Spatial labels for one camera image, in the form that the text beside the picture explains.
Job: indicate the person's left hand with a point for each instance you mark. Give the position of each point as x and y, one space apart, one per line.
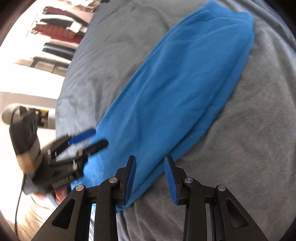
59 196

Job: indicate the hanging clothes on rack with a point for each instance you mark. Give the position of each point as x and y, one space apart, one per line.
55 30

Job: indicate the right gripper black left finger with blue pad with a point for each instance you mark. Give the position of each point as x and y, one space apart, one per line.
71 219

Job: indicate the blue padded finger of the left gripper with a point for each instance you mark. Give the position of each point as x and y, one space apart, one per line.
81 136

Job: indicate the bright blue sweatpants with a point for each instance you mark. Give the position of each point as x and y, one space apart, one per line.
174 97

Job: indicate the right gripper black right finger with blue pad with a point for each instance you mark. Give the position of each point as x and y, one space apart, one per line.
229 219

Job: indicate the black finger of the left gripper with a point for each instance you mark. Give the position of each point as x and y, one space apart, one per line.
94 148

